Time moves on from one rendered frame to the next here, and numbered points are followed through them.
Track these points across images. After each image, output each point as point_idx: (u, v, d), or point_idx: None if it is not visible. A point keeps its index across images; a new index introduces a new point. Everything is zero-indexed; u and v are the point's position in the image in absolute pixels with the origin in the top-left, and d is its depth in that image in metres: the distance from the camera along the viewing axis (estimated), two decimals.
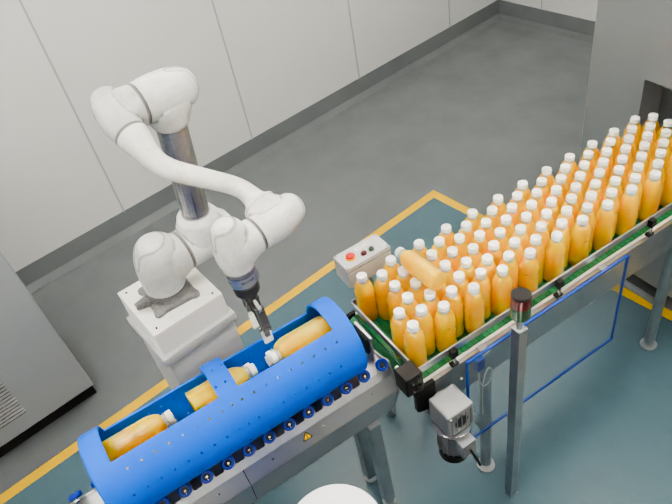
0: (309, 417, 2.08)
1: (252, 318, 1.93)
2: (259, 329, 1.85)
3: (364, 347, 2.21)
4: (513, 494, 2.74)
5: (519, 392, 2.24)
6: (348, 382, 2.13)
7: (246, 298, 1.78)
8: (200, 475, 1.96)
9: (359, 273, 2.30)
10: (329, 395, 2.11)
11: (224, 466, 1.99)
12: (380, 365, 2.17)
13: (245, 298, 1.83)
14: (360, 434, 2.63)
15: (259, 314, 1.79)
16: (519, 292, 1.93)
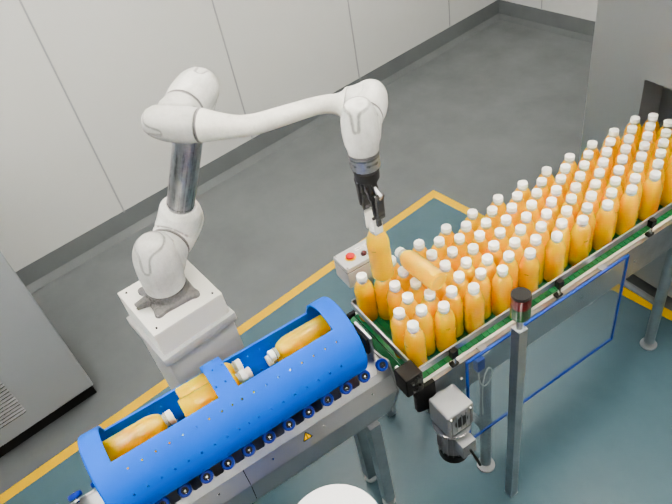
0: (309, 417, 2.08)
1: (367, 216, 1.96)
2: (372, 217, 1.91)
3: (364, 347, 2.21)
4: (513, 494, 2.74)
5: (519, 392, 2.24)
6: (348, 382, 2.13)
7: (368, 184, 1.82)
8: (200, 475, 1.96)
9: (359, 273, 2.30)
10: (329, 395, 2.11)
11: (224, 466, 1.99)
12: (380, 365, 2.17)
13: (363, 188, 1.88)
14: (360, 434, 2.63)
15: (378, 201, 1.84)
16: (519, 292, 1.93)
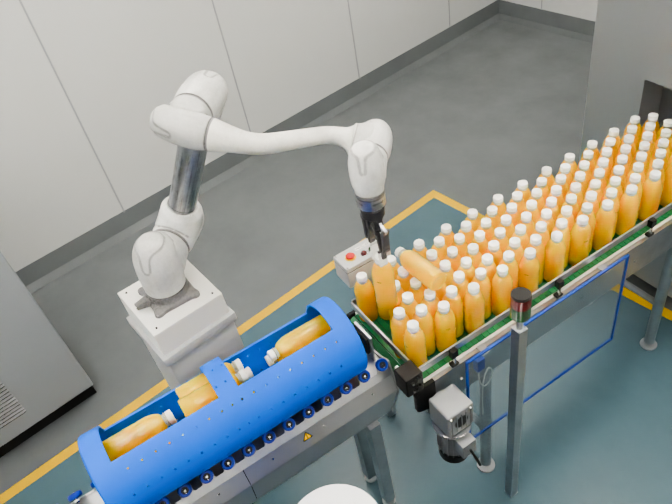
0: (309, 417, 2.08)
1: (373, 249, 2.06)
2: (377, 251, 2.00)
3: (364, 347, 2.21)
4: (513, 494, 2.74)
5: (519, 392, 2.24)
6: (348, 382, 2.13)
7: (373, 221, 1.91)
8: (200, 475, 1.96)
9: (359, 273, 2.30)
10: (329, 395, 2.11)
11: (224, 466, 1.99)
12: (380, 365, 2.17)
13: (369, 223, 1.97)
14: (360, 434, 2.63)
15: (383, 237, 1.94)
16: (519, 292, 1.93)
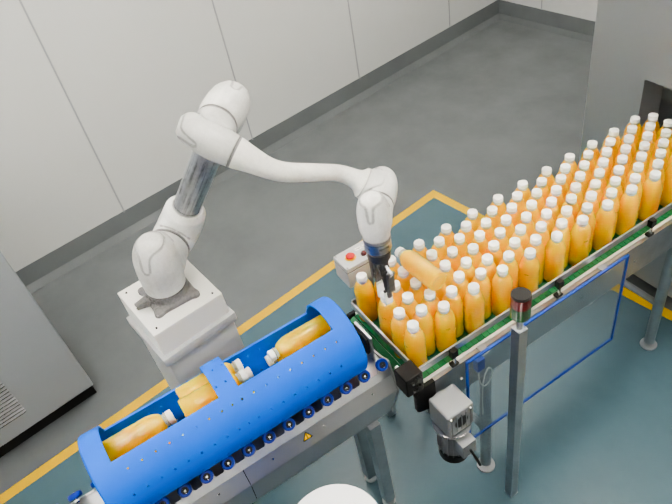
0: (309, 417, 2.08)
1: (379, 287, 2.18)
2: (383, 290, 2.12)
3: (364, 347, 2.21)
4: (513, 494, 2.74)
5: (519, 392, 2.24)
6: (348, 382, 2.13)
7: (380, 264, 2.03)
8: (200, 475, 1.96)
9: (359, 273, 2.30)
10: (329, 395, 2.11)
11: (224, 466, 1.99)
12: (380, 365, 2.17)
13: (375, 265, 2.09)
14: (360, 434, 2.63)
15: (389, 278, 2.06)
16: (519, 292, 1.93)
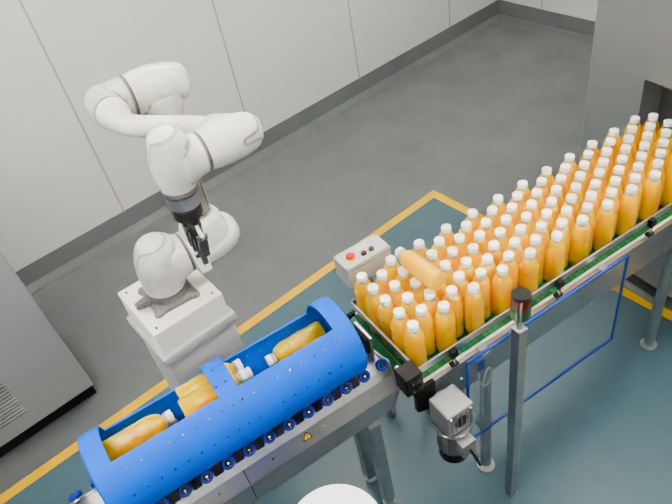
0: (309, 417, 2.08)
1: None
2: None
3: (364, 347, 2.21)
4: (513, 494, 2.74)
5: (519, 392, 2.24)
6: (348, 382, 2.13)
7: None
8: (200, 475, 1.96)
9: (359, 273, 2.30)
10: (329, 395, 2.11)
11: (224, 466, 1.99)
12: (380, 365, 2.17)
13: None
14: (360, 434, 2.63)
15: None
16: (519, 292, 1.93)
